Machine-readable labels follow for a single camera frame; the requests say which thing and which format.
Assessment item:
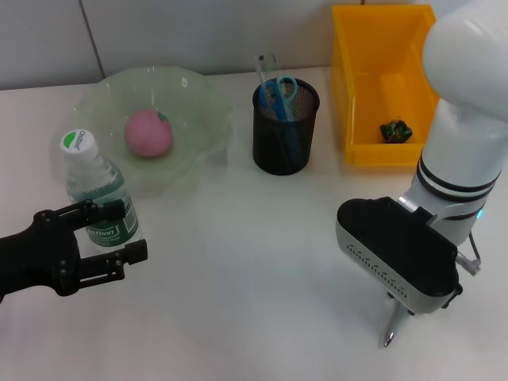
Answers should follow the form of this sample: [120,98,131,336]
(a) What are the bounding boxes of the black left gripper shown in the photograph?
[0,199,149,298]

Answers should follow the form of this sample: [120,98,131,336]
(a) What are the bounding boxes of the clear green-label plastic bottle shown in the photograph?
[59,129,142,257]

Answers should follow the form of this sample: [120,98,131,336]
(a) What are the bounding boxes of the pink toy peach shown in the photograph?
[124,110,175,160]

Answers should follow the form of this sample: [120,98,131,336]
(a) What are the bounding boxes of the blue capped scissors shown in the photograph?
[258,75,306,162]

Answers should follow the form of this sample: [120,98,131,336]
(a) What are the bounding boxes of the clear plastic ruler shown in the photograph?
[253,52,295,122]

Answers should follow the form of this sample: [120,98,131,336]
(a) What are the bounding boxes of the grey white ballpoint pen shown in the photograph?
[383,291,410,348]

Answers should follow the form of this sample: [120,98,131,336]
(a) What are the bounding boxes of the green plastic wad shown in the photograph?
[379,117,414,144]

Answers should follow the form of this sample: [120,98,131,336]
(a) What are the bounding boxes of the green glass fruit plate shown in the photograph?
[53,65,235,199]

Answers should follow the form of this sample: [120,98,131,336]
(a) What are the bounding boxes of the black mesh pen holder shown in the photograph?
[252,77,321,176]

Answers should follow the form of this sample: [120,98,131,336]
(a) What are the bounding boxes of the yellow plastic bin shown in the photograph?
[331,3,441,167]

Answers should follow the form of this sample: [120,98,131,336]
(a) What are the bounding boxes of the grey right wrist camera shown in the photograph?
[336,197,464,317]

